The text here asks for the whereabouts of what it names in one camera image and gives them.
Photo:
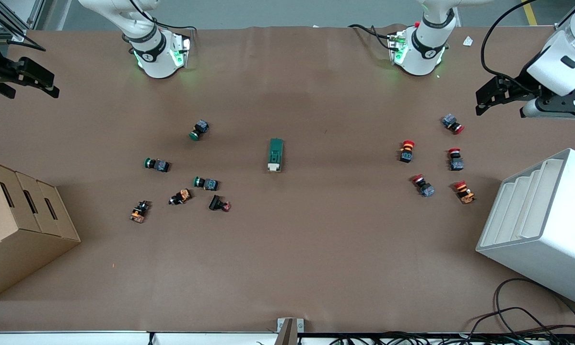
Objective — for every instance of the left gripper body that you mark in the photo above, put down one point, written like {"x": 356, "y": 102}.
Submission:
{"x": 521, "y": 82}

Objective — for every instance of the green load switch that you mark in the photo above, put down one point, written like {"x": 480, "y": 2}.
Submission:
{"x": 275, "y": 153}

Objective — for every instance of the red emergency stop button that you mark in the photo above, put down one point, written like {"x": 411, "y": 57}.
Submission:
{"x": 426, "y": 190}
{"x": 450, "y": 120}
{"x": 456, "y": 164}

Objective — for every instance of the white paper scrap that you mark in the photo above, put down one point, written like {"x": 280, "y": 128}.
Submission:
{"x": 467, "y": 41}

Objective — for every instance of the red button orange block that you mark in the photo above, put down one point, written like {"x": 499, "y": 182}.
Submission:
{"x": 465, "y": 195}
{"x": 406, "y": 154}

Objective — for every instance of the green push button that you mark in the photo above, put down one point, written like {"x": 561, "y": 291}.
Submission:
{"x": 209, "y": 184}
{"x": 201, "y": 127}
{"x": 160, "y": 166}

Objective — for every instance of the black orange push button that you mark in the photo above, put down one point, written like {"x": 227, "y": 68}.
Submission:
{"x": 182, "y": 195}
{"x": 138, "y": 213}

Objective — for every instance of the white slotted rack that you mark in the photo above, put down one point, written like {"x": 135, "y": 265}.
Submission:
{"x": 556, "y": 249}

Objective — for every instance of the brown cardboard box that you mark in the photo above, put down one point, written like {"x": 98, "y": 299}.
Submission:
{"x": 18, "y": 249}

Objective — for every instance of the black button red contact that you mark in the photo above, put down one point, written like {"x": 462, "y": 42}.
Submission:
{"x": 216, "y": 203}

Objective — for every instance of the brown table mat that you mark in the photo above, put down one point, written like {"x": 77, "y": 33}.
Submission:
{"x": 316, "y": 249}

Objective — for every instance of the white table edge rail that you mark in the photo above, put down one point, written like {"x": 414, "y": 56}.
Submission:
{"x": 76, "y": 339}

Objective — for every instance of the metal table bracket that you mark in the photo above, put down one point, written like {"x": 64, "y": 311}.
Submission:
{"x": 287, "y": 330}

